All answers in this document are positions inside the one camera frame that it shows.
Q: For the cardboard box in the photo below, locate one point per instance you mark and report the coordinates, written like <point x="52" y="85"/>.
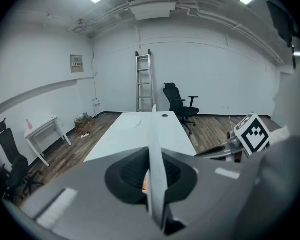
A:
<point x="84" y="122"/>

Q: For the white power strip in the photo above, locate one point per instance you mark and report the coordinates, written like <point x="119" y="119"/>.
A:
<point x="85" y="135"/>

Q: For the person's light grey clothing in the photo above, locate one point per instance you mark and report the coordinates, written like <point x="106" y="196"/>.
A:
<point x="287" y="179"/>

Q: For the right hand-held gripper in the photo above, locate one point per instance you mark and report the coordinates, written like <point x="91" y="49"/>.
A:
<point x="253" y="134"/>

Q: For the white wall socket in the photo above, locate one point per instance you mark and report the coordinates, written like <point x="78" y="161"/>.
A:
<point x="96" y="101"/>

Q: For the small white table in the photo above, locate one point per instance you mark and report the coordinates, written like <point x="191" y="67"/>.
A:
<point x="43" y="130"/>

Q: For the orange tissue box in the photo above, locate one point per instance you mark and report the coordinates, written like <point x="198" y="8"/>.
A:
<point x="145" y="184"/>

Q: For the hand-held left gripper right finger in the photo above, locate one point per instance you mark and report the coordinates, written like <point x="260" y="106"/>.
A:
<point x="215" y="199"/>

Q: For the long white table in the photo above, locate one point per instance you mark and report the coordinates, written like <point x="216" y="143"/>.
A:
<point x="137" y="136"/>

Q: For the white ceiling air conditioner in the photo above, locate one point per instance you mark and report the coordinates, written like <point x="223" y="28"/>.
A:
<point x="151" y="5"/>

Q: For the black office chair with armrests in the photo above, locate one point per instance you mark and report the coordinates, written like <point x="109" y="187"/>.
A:
<point x="181" y="106"/>

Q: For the pink spray bottle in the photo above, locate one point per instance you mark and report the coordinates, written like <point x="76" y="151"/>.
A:
<point x="29" y="124"/>

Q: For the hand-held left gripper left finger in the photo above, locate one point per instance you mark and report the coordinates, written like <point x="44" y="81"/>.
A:
<point x="90" y="184"/>

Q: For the aluminium ladder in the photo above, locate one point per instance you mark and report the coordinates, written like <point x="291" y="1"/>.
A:
<point x="145" y="84"/>

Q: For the grey wall electrical panel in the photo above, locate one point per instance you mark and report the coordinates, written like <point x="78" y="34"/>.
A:
<point x="76" y="63"/>

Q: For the black mesh office chair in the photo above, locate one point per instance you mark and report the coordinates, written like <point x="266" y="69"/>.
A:
<point x="13" y="169"/>

